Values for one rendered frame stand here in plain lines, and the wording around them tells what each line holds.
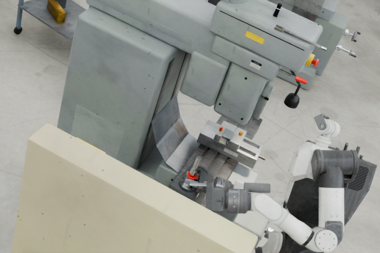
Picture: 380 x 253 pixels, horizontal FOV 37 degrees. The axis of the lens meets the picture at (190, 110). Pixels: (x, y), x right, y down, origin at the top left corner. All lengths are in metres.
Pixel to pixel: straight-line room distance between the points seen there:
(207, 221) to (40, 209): 0.32
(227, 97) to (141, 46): 0.49
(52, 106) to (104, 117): 1.72
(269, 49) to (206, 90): 0.41
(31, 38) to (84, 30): 2.66
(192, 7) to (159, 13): 0.16
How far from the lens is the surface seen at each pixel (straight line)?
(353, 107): 6.13
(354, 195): 2.30
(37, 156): 1.01
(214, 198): 2.07
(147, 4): 2.76
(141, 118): 2.92
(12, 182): 4.08
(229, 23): 2.60
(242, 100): 2.78
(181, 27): 2.72
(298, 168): 2.24
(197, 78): 2.79
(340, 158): 2.11
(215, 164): 3.12
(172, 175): 3.11
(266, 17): 2.60
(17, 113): 4.61
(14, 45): 5.36
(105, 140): 3.11
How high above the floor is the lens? 2.98
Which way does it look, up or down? 36 degrees down
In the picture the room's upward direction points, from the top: 20 degrees clockwise
